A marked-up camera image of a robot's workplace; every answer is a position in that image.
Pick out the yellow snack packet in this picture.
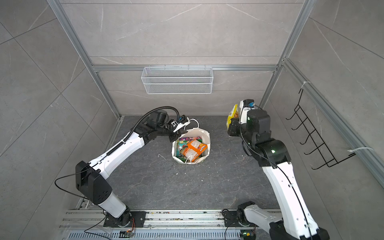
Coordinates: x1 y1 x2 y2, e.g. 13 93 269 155
226 104 239 129

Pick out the floral paper bag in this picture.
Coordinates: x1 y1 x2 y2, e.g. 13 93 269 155
172 119 211 165

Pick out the orange snack packet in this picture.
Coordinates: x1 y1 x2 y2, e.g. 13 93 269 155
181 140 208 163

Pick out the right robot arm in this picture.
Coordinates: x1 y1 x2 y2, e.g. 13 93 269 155
227 106 330 240

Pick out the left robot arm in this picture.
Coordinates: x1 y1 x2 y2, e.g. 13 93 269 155
75 106 190 222

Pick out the green snack packet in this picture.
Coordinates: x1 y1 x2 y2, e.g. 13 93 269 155
176 137 203 157

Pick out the small green circuit board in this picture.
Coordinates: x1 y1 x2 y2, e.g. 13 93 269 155
240 230 256 240

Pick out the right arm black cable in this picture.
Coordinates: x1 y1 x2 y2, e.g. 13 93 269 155
238 122 313 238

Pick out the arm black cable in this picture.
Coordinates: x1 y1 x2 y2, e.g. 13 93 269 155
238 122 313 238
53 106 181 200

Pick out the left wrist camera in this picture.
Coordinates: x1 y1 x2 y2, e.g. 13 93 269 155
171 115 191 133

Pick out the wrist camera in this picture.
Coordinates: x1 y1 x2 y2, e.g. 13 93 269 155
171 115 191 133
239 99 255 125

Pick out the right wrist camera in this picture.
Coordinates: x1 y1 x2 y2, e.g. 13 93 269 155
239 99 255 125

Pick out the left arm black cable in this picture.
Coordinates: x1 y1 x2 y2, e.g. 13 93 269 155
53 106 181 200

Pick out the white wire mesh basket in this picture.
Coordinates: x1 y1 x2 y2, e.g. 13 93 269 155
141 67 214 95

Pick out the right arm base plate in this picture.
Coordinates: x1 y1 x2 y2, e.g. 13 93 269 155
221 209 250 227

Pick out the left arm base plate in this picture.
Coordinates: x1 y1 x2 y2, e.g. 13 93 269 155
103 211 147 228

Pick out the black wire hook rack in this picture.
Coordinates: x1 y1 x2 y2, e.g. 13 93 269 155
286 89 356 170

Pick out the white cable tie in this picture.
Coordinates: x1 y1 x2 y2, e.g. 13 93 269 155
347 147 374 153

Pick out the aluminium mounting rail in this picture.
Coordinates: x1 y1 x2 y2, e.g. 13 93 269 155
59 209 257 230

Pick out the aluminium frame profile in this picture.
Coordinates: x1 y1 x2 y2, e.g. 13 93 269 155
47 0 384 190

